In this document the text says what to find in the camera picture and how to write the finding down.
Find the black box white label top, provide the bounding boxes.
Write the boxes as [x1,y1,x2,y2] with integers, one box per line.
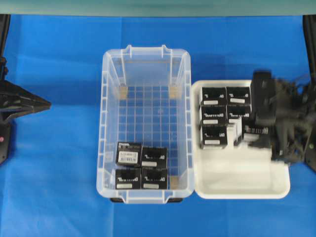
[116,142,142,167]

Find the black box in case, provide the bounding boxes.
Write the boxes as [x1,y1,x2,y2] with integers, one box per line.
[141,167,168,190]
[115,168,141,190]
[141,147,167,169]

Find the black case locking handle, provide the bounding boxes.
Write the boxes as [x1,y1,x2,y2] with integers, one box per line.
[110,198,183,204]

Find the white plastic tray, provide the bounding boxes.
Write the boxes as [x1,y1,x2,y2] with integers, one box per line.
[191,80,290,199]

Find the blue table cloth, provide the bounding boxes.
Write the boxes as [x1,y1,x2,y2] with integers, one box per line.
[0,15,316,237]

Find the black box in tray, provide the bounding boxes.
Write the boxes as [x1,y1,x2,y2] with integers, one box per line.
[199,106,227,125]
[226,87,251,105]
[226,105,251,123]
[200,87,227,106]
[200,125,228,149]

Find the clear plastic storage case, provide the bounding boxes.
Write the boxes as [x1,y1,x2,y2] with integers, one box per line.
[96,45,194,202]

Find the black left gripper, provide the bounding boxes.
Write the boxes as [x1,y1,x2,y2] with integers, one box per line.
[0,81,51,121]

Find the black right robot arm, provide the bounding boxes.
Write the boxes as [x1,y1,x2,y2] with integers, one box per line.
[250,15,316,170]

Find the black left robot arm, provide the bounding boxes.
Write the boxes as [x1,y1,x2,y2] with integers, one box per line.
[0,14,51,163]

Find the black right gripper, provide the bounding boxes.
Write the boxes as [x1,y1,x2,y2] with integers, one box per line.
[248,71,312,163]

